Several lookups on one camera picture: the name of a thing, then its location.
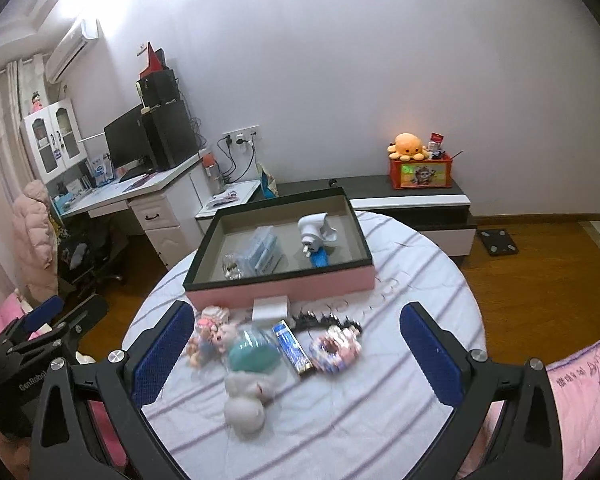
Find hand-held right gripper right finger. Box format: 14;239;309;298
399;301;566;480

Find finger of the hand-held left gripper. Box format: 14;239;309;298
44;294;109;358
7;295;66;347

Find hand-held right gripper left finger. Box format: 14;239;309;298
29;301;196;480

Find pink block toy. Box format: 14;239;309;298
200;305;232;332

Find teal toy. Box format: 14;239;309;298
227;327;287;376

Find white plush toy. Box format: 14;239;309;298
223;370;277;438

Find black hair clip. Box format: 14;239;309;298
292;310;363;334

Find small white box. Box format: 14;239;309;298
252;297;292;322

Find blue rectangular case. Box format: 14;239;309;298
272;320;316;378

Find pink box with black rim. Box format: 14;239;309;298
183;187;376;311

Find pink blanket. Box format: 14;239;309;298
0;287;131;468

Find black office chair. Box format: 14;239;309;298
55;220;128;291

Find pink puffer jacket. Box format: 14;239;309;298
11;180;60;301

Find round table, striped cloth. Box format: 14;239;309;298
122;210;487;480

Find clear glass ornament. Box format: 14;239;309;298
223;252;246;281

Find white desk with drawers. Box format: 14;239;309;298
57;150;216;271

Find black bathroom scale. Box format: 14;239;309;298
477;227;521;257

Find purple mouse pad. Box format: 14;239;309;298
122;174;163;193

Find blue and white boxes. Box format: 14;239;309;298
87;155;115;186

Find black and white low cabinet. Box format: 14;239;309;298
275;175;478;266

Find cream curtain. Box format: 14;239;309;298
0;57;61;301

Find pink quilt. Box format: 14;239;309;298
480;320;600;480

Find white side cabinet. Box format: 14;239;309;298
196;180;263;233

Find white glass-door cabinet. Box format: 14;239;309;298
22;97;88;183

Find black computer monitor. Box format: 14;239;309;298
103;105;153;171

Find orange storage crate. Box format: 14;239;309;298
389;154;455;190

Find bottle with orange cap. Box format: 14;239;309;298
202;152;226;193

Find black computer tower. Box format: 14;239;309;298
141;100;201;171

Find blue paper bag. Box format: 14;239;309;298
260;165;280;200

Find orange octopus plush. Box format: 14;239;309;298
387;132;428;162

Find red packet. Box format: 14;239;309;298
427;131;447;160

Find black speaker box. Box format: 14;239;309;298
139;67;180;108

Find red triangular box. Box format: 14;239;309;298
142;41;167;78

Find white air conditioner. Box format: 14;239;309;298
45;19;101;83

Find black power cables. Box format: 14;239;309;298
217;135;258;183

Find white wall outlet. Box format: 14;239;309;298
222;127;261;146

